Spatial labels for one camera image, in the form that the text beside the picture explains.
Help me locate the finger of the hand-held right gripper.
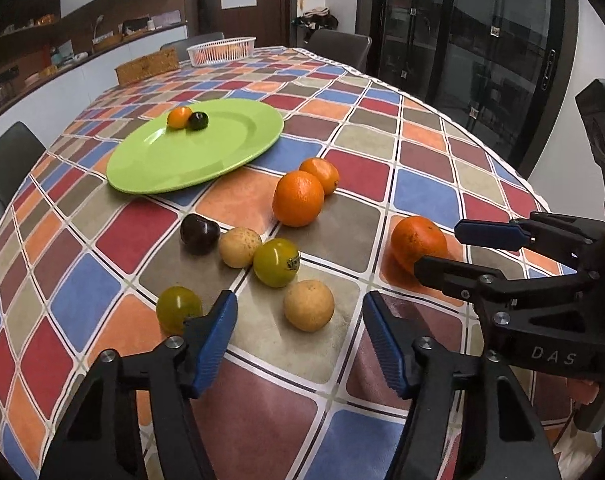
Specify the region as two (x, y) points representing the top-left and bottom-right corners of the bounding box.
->
(455, 211), (605, 281)
(413, 255), (581, 313)

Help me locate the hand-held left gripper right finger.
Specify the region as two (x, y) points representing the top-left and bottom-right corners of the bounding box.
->
(363, 290), (566, 480)

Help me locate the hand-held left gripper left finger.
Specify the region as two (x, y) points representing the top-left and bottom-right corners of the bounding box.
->
(37, 290), (239, 480)

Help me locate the flattish orange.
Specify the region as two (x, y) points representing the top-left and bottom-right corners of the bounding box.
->
(391, 215), (448, 277)

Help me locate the plain green fruit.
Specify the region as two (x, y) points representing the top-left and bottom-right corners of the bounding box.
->
(156, 285), (203, 336)

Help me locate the round tan fruit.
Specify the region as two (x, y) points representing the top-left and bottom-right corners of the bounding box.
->
(283, 279), (336, 332)

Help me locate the small tan fruit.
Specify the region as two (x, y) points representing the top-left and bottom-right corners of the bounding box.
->
(218, 227), (262, 269)

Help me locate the green fruit with sticker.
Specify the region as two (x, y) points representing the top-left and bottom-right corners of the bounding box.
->
(253, 238), (302, 288)

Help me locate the large dark plum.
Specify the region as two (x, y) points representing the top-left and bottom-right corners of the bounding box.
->
(179, 213), (220, 255)

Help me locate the mandarin orange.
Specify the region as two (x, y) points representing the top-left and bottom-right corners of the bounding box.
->
(299, 158), (340, 196)

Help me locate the large round orange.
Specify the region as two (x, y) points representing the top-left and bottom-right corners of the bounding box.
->
(272, 170), (326, 228)

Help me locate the green plate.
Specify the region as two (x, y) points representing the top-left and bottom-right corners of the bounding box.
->
(106, 98), (284, 195)

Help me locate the colourful checkered tablecloth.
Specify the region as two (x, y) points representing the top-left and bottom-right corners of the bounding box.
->
(0, 46), (553, 480)

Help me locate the dark glass door cabinet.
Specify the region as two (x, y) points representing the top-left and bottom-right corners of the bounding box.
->
(373, 0), (581, 163)

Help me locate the grey chair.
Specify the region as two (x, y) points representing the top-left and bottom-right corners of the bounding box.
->
(160, 37), (224, 61)
(0, 121), (47, 203)
(307, 29), (372, 73)

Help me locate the pile of bags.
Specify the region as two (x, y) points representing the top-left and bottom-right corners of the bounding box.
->
(292, 7), (339, 41)

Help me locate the wicker basket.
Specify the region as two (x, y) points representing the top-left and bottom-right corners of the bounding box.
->
(115, 48), (180, 86)

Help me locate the white plastic basket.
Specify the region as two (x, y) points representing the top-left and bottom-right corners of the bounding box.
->
(186, 36), (257, 68)

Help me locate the heap of small oranges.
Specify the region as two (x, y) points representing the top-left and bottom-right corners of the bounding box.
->
(202, 44), (246, 58)

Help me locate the white sideboard cabinet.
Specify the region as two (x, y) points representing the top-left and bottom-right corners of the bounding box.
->
(0, 22), (188, 133)

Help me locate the brown wooden door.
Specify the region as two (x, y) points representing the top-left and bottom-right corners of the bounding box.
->
(185, 0), (296, 47)

